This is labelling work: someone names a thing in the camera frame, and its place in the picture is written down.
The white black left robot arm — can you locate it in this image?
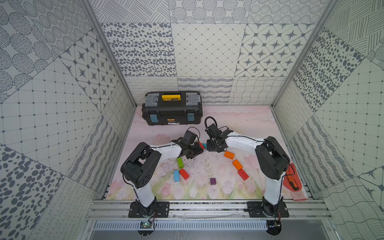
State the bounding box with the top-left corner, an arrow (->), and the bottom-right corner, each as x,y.
121,138 -> 204,208

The purple cube block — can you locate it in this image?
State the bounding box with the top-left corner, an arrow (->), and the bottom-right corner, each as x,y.
210,178 -> 216,186

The orange block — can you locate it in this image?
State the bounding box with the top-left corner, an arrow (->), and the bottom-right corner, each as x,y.
232,160 -> 243,171
224,151 -> 235,160

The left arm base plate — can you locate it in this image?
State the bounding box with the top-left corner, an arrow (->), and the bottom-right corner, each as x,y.
128,200 -> 170,218

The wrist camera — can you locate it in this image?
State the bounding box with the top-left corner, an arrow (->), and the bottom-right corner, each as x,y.
180,130 -> 197,146
206,124 -> 223,139

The green block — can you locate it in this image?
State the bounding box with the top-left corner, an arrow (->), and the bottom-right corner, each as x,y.
177,157 -> 184,170

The light blue block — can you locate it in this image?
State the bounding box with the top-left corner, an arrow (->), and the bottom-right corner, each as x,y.
174,170 -> 180,183

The red work glove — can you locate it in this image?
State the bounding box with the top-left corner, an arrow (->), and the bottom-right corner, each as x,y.
283,163 -> 303,192

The aluminium rail frame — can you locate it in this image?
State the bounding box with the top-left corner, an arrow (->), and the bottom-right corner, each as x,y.
85,199 -> 332,221

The black plastic toolbox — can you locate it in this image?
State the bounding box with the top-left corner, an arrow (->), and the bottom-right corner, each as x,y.
142,91 -> 203,126

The orange black screwdriver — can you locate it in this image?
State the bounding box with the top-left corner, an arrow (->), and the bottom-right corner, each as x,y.
287,175 -> 302,192

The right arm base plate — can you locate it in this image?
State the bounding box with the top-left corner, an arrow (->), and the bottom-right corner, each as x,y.
244,201 -> 290,218

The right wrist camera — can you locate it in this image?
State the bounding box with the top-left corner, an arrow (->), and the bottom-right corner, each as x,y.
206,124 -> 223,139

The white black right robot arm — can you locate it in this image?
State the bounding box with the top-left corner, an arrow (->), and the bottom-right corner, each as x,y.
206,123 -> 290,218

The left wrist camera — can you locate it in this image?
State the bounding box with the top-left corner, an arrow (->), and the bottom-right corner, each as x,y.
180,130 -> 197,146

